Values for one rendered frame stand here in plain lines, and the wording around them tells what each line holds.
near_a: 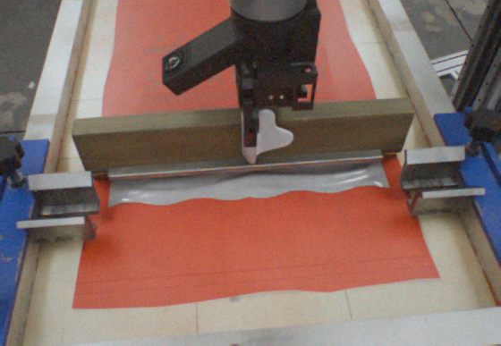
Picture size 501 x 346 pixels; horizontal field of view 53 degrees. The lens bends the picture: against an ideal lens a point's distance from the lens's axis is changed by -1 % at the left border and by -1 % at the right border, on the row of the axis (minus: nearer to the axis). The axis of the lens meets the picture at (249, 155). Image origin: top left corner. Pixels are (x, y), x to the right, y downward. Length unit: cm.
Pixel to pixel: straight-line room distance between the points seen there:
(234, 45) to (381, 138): 24
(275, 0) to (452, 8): 246
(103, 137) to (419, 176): 38
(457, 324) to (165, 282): 31
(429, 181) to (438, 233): 6
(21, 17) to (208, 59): 239
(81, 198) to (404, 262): 38
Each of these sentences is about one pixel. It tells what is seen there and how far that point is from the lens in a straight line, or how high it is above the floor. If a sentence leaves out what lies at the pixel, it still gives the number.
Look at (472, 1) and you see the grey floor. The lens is 299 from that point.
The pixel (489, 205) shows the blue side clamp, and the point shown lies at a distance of 64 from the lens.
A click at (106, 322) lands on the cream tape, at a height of 95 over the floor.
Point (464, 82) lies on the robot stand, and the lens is 159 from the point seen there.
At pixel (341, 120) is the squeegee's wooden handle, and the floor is 105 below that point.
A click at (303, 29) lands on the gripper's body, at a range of 51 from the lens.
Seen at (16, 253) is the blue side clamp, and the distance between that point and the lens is 60.
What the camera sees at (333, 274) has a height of 95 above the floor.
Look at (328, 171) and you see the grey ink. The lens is 67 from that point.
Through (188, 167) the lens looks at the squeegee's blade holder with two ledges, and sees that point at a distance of 63.
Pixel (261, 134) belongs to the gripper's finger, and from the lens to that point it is 58.
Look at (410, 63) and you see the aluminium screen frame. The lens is 81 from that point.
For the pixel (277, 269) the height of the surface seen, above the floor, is 95.
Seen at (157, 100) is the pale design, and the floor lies 95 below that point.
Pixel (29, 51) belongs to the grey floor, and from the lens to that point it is 262.
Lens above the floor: 148
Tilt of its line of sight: 50 degrees down
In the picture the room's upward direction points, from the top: straight up
